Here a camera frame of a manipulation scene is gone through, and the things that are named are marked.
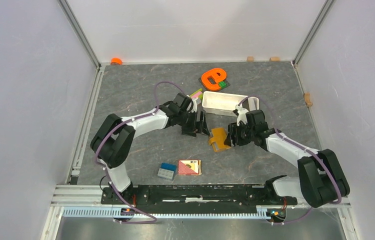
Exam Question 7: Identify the wooden block middle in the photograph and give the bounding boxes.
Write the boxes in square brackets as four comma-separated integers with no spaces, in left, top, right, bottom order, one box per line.
[269,56,281,62]

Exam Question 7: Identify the purple cable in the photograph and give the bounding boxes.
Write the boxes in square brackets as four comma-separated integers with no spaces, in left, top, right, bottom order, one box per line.
[94,81,187,225]
[237,96,343,226]

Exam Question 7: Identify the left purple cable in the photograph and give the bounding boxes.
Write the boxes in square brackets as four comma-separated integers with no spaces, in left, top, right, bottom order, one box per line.
[94,81,187,225]

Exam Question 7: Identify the white plastic tray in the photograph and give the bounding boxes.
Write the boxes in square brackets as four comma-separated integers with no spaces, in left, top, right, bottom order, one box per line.
[201,91,259,117]

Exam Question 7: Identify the orange tape roll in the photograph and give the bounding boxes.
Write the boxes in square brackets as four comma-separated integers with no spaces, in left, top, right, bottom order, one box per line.
[110,57,123,65]

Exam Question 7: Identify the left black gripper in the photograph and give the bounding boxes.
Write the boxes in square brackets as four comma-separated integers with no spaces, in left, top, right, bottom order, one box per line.
[177,109,210,138]

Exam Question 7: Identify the blue grey toy brick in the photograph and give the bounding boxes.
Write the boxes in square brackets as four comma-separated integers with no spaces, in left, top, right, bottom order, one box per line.
[157,162,177,180]

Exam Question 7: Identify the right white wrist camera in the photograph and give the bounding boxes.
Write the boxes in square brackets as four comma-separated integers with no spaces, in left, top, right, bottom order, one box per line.
[233,105,249,126]

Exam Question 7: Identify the orange plastic letter e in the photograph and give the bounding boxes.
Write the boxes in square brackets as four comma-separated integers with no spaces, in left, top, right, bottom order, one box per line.
[200,68,227,83]

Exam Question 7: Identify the colourful toy brick stack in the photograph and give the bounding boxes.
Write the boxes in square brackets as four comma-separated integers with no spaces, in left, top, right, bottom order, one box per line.
[189,88,203,100]

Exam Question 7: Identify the green toy brick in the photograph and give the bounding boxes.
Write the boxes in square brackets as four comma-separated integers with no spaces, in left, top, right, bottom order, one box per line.
[218,81,228,89]

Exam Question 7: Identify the wooden block left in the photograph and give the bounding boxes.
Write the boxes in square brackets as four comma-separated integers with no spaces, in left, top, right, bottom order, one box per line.
[246,56,255,62]

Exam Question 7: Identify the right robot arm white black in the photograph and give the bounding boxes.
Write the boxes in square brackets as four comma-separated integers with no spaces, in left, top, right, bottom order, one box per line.
[224,107,351,208]

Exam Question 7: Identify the wooden block right side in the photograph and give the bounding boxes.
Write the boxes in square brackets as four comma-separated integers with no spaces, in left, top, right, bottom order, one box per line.
[303,92,313,108]

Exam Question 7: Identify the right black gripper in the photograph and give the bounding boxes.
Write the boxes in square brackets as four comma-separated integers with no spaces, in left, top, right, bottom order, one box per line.
[223,121,255,148]

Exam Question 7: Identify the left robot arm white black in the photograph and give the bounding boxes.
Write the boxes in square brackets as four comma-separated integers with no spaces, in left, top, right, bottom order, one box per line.
[90,92,210,204]

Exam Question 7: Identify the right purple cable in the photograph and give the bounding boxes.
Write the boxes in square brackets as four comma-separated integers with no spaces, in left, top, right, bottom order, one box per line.
[237,96,343,226]

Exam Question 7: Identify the wooden block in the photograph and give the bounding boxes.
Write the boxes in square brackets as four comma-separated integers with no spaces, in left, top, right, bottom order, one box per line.
[269,56,281,62]
[246,56,255,62]
[303,92,313,108]

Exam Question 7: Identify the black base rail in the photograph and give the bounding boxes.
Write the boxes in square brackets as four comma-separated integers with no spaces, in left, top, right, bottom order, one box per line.
[100,184,298,215]

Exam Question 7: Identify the red playing card deck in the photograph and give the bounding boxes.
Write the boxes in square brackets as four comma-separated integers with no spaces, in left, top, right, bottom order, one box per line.
[178,159,202,176]

